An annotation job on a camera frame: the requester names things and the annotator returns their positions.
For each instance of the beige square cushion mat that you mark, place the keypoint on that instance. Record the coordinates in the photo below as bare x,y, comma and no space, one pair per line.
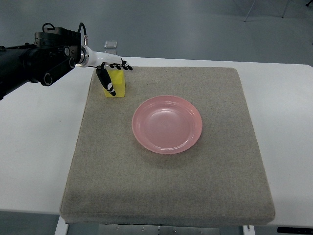
219,181

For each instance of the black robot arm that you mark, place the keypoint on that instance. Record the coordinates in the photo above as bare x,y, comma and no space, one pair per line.
54,53

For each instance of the white table frame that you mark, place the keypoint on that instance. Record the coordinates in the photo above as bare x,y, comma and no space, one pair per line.
63,228

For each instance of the clear floor socket cover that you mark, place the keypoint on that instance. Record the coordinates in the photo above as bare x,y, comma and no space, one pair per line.
110,44

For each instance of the grey chair legs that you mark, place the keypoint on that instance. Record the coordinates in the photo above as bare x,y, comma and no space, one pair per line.
279,9

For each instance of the yellow cube block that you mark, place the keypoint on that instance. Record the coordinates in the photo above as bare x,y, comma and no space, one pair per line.
118,82

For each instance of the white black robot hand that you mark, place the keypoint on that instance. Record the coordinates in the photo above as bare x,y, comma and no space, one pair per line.
100,61

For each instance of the pink plate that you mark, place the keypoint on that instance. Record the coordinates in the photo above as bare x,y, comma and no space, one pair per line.
167,124

